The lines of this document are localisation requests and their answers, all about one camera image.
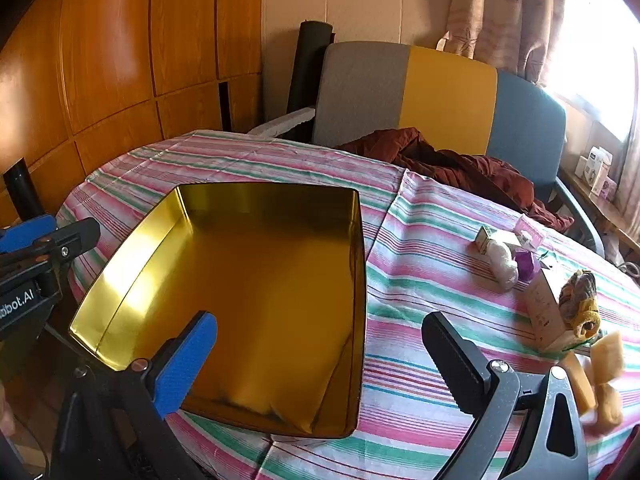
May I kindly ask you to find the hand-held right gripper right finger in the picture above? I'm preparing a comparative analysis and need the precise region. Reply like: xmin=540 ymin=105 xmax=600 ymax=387
xmin=421 ymin=311 xmax=591 ymax=480

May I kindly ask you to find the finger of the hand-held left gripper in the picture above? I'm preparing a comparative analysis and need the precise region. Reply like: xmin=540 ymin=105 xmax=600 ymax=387
xmin=0 ymin=214 xmax=57 ymax=257
xmin=31 ymin=217 xmax=102 ymax=266

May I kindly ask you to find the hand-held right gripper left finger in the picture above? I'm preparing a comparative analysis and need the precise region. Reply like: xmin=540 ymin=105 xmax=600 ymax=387
xmin=50 ymin=311 xmax=219 ymax=480

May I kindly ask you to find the gold tin box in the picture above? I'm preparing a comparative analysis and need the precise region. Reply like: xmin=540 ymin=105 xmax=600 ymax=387
xmin=67 ymin=182 xmax=368 ymax=440

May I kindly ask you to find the small green box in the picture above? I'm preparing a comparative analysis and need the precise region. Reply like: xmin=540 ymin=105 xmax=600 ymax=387
xmin=474 ymin=226 xmax=499 ymax=257

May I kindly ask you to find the purple snack packet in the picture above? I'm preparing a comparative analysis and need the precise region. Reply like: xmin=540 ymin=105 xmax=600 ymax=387
xmin=515 ymin=249 xmax=542 ymax=282

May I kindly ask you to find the cream fuzzy ball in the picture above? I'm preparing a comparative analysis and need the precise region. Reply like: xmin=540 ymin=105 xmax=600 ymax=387
xmin=558 ymin=270 xmax=604 ymax=342

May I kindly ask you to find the brown-labelled cracker packet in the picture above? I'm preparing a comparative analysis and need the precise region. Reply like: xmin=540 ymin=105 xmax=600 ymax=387
xmin=584 ymin=330 xmax=627 ymax=437

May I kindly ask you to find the black pole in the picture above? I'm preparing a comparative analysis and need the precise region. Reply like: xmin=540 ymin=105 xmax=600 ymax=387
xmin=2 ymin=157 xmax=47 ymax=222

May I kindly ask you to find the pink green striped tablecloth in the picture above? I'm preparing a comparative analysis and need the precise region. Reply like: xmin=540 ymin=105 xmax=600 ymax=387
xmin=55 ymin=130 xmax=640 ymax=480

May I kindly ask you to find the beige printed carton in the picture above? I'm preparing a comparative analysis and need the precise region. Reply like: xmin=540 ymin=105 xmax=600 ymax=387
xmin=522 ymin=269 xmax=576 ymax=353

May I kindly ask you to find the clear wrapped white ball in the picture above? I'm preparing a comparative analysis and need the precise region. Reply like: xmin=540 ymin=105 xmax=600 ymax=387
xmin=487 ymin=241 xmax=519 ymax=289

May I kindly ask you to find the small pink white box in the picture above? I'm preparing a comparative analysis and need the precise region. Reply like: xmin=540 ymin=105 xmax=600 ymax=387
xmin=513 ymin=213 xmax=546 ymax=252

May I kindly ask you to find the dark red jacket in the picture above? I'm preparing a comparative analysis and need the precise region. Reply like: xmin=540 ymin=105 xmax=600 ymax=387
xmin=334 ymin=127 xmax=575 ymax=233

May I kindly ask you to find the orange wooden wardrobe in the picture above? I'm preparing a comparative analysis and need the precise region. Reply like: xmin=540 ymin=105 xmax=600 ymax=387
xmin=0 ymin=0 xmax=264 ymax=228

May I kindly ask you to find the wooden side desk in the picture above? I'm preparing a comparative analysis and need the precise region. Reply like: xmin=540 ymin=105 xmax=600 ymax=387
xmin=559 ymin=165 xmax=640 ymax=263

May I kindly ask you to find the white printed box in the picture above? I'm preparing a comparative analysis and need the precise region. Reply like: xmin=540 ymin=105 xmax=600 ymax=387
xmin=588 ymin=146 xmax=614 ymax=196

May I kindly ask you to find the grey yellow blue chair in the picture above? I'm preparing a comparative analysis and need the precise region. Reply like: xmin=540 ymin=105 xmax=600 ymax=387
xmin=247 ymin=40 xmax=608 ymax=261

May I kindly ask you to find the black rolled mat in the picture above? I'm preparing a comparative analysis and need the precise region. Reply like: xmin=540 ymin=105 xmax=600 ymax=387
xmin=286 ymin=20 xmax=337 ymax=143

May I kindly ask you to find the bright window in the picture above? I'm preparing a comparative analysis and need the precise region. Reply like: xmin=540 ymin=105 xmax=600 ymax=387
xmin=545 ymin=0 xmax=640 ymax=147

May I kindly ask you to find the beige patterned curtain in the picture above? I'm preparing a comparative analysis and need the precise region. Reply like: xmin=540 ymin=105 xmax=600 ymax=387
xmin=437 ymin=0 xmax=571 ymax=86

